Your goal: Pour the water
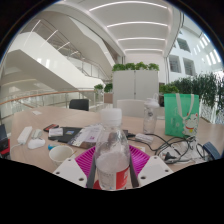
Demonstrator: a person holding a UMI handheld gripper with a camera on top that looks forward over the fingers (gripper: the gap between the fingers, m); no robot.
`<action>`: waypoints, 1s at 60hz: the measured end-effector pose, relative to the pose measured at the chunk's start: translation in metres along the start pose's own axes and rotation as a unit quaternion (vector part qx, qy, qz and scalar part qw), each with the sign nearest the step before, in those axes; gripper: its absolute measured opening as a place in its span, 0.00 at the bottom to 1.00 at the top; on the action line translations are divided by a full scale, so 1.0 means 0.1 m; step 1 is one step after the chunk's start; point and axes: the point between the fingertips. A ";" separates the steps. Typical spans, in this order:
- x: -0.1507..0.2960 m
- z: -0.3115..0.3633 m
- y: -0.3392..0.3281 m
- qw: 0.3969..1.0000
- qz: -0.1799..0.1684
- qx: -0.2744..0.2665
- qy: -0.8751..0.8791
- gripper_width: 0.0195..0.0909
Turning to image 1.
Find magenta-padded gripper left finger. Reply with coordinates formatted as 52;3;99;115
52;145;98;190

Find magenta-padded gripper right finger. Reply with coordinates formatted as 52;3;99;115
128;144;174;189

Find clear plastic water bottle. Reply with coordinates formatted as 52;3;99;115
94;108;132;191

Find white ribbed cup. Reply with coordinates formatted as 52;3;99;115
48;144;75;168

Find white charger block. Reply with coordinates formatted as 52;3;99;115
134;133;154;144

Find black notebook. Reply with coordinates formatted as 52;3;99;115
48;126;83;144

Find open paper booklet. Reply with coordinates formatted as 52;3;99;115
67;123;104;149

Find small white box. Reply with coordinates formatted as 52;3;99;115
48;128;64;138

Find white computer mouse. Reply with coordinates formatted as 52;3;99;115
27;138;47;150

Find black charger block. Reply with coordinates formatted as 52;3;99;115
122;129;136;139

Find red and black small device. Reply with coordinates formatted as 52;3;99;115
43;123;60;133

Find small grey white case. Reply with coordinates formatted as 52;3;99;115
31;129;44;140

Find white power strip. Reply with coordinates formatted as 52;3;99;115
16;125;33;145

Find green tote bag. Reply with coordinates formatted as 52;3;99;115
163;93;200;139

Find dark blue keyboard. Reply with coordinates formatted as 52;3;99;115
202;141;223;161

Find white chair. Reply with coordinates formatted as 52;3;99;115
116;98;147;118

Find red and black chair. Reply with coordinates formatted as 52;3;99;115
0;123;11;160

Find dark planter with green plants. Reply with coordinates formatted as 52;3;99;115
158;83;181;108

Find brown planter with green plants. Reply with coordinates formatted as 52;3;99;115
93;83;114;104

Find white cabinet topped with plants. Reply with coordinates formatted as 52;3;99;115
111;61;160;108

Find row of green potted plants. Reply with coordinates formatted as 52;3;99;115
173;71;224;124

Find ceiling strip lights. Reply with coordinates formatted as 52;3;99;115
88;0;169;53

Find tangled black cables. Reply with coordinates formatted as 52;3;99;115
128;132;209;165

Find white power strip cable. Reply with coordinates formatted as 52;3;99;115
9;142;22;161

